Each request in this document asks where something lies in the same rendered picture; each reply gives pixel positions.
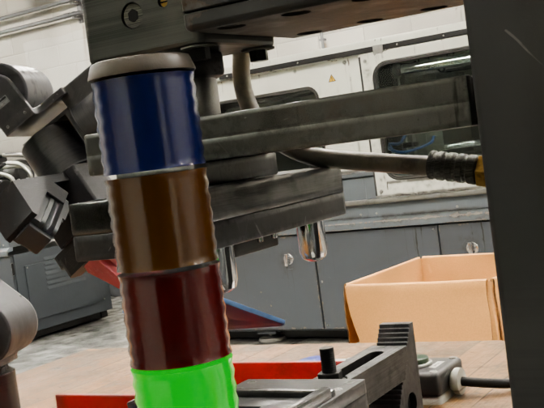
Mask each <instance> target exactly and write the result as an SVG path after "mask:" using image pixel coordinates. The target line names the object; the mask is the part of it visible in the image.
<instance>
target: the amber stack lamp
mask: <svg viewBox="0 0 544 408"><path fill-rule="evenodd" d="M206 171H207V167H205V168H193V169H186V170H180V171H173V172H161V173H156V174H149V175H143V176H132V177H126V178H120V179H114V180H108V181H104V183H105V186H106V188H107V190H106V198H107V200H108V213H109V215H110V218H111V223H110V227H111V229H112V232H113V245H114V247H115V254H114V257H115V259H116V261H117V273H123V274H128V273H142V272H151V271H158V270H170V269H175V268H181V267H185V266H193V265H197V264H202V263H205V262H209V261H213V260H216V259H218V258H219V254H218V252H217V243H218V242H217V240H216V238H215V225H214V222H213V213H214V212H213V210H212V208H211V205H210V202H211V195H210V192H209V190H208V189H209V180H208V178H207V175H206Z"/></svg>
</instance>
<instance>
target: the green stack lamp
mask: <svg viewBox="0 0 544 408"><path fill-rule="evenodd" d="M232 356H233V354H232V353H231V354H229V355H227V356H225V357H223V358H221V359H217V360H215V361H211V362H209V363H203V364H199V365H195V366H191V367H186V368H176V369H168V370H158V371H143V370H136V369H133V368H131V369H130V371H131V373H132V375H133V387H134V391H135V398H134V400H135V402H136V405H137V407H138V408H239V407H238V403H239V398H238V395H237V393H236V386H237V384H236V380H235V378H234V374H235V368H234V366H233V364H232Z"/></svg>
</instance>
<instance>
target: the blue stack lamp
mask: <svg viewBox="0 0 544 408"><path fill-rule="evenodd" d="M193 77H194V71H191V70H176V71H164V72H155V73H147V74H135V75H129V76H123V77H118V78H113V79H105V80H102V81H98V82H95V83H92V84H90V86H91V89H92V91H93V97H92V101H93V104H94V105H95V108H96V109H95V118H96V121H97V130H96V131H97V134H98V135H99V138H100V141H99V148H100V151H101V153H102V155H101V163H102V165H103V167H104V175H103V176H114V175H120V174H126V173H133V172H145V171H150V170H157V169H163V168H174V167H181V166H187V165H193V164H204V163H206V160H205V157H204V149H205V147H204V145H203V143H202V130H201V127H200V119H201V118H200V115H199V113H198V99H197V97H196V88H197V87H196V85H195V82H194V80H193Z"/></svg>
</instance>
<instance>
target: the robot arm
mask: <svg viewBox="0 0 544 408"><path fill-rule="evenodd" d="M90 67H91V66H89V67H88V68H87V69H86V70H84V71H83V72H82V73H81V74H79V75H78V76H77V77H76V78H74V79H73V80H72V81H71V82H69V83H68V84H67V85H66V86H65V87H60V88H59V89H58V90H57V91H55V92H54V93H53V86H52V84H51V82H50V81H49V79H48V77H47V76H46V75H45V74H44V73H43V72H41V71H40V70H38V69H35V68H32V67H27V66H17V65H11V64H6V63H0V128H1V130H2V131H3V133H4V134H5V135H6V136H7V137H30V136H31V137H30V138H29V139H28V140H27V141H26V142H25V143H24V144H23V149H22V154H23V156H24V158H25V159H26V160H27V162H28V163H29V165H30V166H31V168H32V170H33V171H34V173H35V174H36V175H37V177H32V178H27V179H21V180H16V181H12V182H11V183H10V184H9V185H8V186H7V187H6V188H5V189H4V190H3V191H2V192H1V193H0V232H1V233H2V235H3V237H4V239H5V240H6V241H8V242H9V243H11V242H12V241H14V242H16V243H17V244H21V245H22V246H23V247H24V248H26V249H28V250H29V251H31V252H32V253H34V254H38V253H39V252H40V251H41V250H42V249H43V248H44V247H45V246H46V245H47V244H48V243H49V242H50V241H51V240H52V238H54V239H55V241H56V242H57V244H58V246H59V247H60V249H62V251H61V252H60V253H59V254H58V255H57V256H56V257H55V258H54V260H55V261H56V263H57V264H58V265H59V267H60V268H61V270H65V271H66V273H67V274H68V275H69V276H70V278H75V277H78V276H80V275H82V274H84V273H85V272H86V271H87V272H88V273H89V274H92V275H94V276H96V277H97V278H100V279H102V280H104V281H105V282H107V283H109V284H111V285H113V286H115V287H117V288H119V289H120V282H119V279H118V277H117V276H118V275H119V274H121V273H117V261H116V259H109V260H99V261H76V256H75V250H74V240H73V237H74V236H73V234H72V228H71V222H70V212H69V205H70V204H73V203H78V202H87V201H91V200H96V199H102V198H106V190H107V188H106V186H105V183H104V181H108V180H111V178H110V177H109V176H103V175H100V176H90V175H89V171H88V165H87V154H86V148H85V142H84V136H85V135H88V134H97V131H96V130H97V121H96V118H95V109H96V108H95V105H94V104H93V101H92V97H93V91H92V89H91V86H90V84H91V83H88V82H87V79H88V75H89V70H90ZM37 328H38V319H37V315H36V310H35V309H34V308H33V306H32V304H31V303H30V302H29V301H28V300H27V299H26V298H25V297H23V296H22V295H20V294H19V293H18V292H17V291H16V290H14V289H13V288H12V287H10V286H9V285H7V284H6V283H5V282H3V281H2V280H1V279H0V408H21V405H20V400H19V390H18V384H17V378H16V372H15V368H14V367H9V366H8V363H9V362H11V361H13V360H15V359H17V358H18V355H17V354H18V351H21V350H22V349H23V348H25V347H26V346H28V345H29V344H30V343H31V342H32V340H33V339H34V337H35V336H36V332H37Z"/></svg>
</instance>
